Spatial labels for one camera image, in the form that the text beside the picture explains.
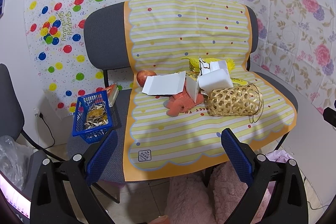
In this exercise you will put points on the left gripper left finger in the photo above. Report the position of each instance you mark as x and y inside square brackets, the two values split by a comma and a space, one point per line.
[50, 202]

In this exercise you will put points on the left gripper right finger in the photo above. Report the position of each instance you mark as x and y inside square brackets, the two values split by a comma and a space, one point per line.
[288, 203]

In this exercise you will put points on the woven bamboo basket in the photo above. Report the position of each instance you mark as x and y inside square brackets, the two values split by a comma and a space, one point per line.
[242, 100]

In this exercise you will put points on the white foam block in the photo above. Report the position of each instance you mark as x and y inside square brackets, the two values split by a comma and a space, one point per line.
[214, 75]

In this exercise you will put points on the white cardboard piece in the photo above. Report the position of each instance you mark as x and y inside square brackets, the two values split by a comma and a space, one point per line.
[192, 88]

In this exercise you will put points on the yellow foam fruit net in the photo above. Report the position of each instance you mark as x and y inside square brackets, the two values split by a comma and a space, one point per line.
[195, 63]

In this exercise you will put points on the white cardboard sheet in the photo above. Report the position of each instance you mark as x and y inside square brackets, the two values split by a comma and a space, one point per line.
[164, 85]

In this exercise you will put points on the pink bag trash bin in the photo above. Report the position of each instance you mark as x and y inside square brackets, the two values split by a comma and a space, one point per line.
[279, 155]

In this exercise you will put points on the clear plastic bag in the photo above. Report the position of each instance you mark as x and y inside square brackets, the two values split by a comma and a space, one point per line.
[15, 160]

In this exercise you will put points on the pink fluffy rug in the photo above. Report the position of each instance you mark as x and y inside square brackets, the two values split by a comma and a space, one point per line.
[190, 201]

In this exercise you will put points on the blue plastic basket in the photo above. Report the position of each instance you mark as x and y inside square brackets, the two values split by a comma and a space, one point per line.
[92, 117]

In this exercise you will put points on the stack of books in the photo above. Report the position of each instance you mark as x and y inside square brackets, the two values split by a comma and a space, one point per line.
[110, 94]

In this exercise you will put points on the red apple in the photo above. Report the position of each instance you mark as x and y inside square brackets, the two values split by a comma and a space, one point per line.
[143, 75]

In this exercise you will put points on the dark grey chair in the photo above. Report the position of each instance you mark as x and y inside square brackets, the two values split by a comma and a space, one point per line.
[106, 49]

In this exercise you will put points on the floral pattern plastic sheet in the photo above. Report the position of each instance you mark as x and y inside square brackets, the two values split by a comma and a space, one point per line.
[297, 44]

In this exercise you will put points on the yellow striped plastic cover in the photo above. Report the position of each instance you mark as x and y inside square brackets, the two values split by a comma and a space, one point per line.
[161, 36]

